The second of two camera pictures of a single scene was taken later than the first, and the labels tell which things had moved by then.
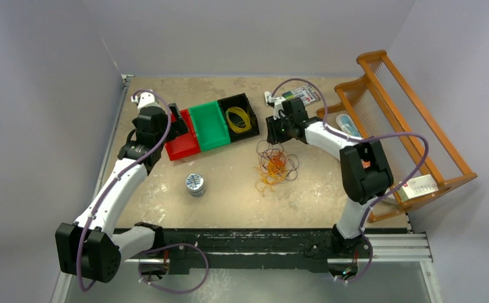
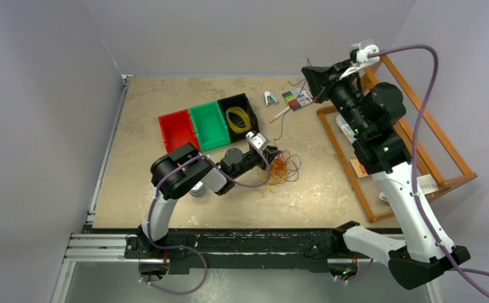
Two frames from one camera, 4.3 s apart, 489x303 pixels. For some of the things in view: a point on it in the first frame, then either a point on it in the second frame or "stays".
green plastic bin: [210, 125] stays
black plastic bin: [240, 101] stays
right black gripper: [273, 137] → [320, 78]
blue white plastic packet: [346, 124] stays
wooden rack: [422, 163] stays
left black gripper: [178, 126] → [270, 153]
